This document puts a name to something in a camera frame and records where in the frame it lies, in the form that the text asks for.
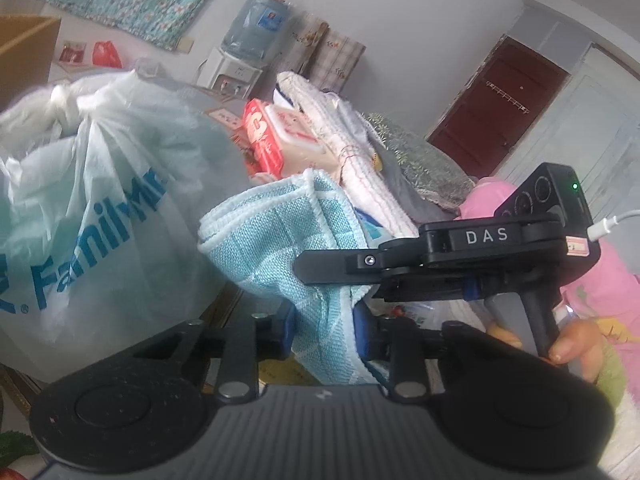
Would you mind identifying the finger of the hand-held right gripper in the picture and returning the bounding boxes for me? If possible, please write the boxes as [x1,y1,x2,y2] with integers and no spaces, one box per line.
[292,248,387,286]

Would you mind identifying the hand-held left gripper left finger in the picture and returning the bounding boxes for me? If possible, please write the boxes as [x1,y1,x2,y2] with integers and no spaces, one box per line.
[112,302,300,401]

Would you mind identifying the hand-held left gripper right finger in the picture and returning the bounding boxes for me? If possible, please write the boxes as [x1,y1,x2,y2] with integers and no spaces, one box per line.
[352,305,483,403]

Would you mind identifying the light blue knitted towel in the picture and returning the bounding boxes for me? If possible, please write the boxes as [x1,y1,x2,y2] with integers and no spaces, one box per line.
[197,168,397,387]

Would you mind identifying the white plastic bag blue print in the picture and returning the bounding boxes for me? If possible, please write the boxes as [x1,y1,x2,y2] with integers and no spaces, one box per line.
[0,67,252,387]

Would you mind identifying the person's right hand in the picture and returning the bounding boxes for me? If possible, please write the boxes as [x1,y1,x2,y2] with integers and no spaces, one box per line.
[486,319,607,385]

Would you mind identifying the blue tissue pack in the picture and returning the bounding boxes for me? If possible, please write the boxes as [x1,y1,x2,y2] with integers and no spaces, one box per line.
[355,207,389,247]

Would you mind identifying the grey cloth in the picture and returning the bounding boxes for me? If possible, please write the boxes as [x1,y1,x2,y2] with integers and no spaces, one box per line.
[364,124,462,227]

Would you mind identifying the green patterned cushion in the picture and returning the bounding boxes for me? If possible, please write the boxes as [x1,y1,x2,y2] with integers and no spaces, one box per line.
[365,112,477,212]

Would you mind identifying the brown door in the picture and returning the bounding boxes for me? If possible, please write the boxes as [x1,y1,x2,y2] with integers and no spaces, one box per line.
[425,34,572,179]

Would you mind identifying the red and white wipes pack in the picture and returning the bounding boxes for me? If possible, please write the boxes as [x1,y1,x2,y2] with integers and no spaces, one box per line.
[242,98,342,177]

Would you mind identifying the white panelled door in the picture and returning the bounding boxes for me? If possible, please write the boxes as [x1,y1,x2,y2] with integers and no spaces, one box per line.
[492,42,640,222]

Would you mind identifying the checked cloth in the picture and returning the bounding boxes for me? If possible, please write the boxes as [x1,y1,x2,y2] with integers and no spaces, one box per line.
[285,10,369,97]

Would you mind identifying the white water dispenser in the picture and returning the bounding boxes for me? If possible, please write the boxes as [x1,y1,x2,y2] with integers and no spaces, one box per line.
[197,47,264,102]

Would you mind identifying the blue water bottle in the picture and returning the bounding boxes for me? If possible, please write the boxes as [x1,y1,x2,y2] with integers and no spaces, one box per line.
[222,0,297,64]

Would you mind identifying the red plastic bag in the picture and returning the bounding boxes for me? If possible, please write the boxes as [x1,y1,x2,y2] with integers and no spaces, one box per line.
[91,41,123,69]

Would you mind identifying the cardboard box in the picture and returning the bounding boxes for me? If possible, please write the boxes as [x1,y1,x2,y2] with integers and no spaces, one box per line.
[0,15,62,112]

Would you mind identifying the white cable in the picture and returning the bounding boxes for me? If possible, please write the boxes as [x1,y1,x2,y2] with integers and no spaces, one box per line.
[587,212,640,242]

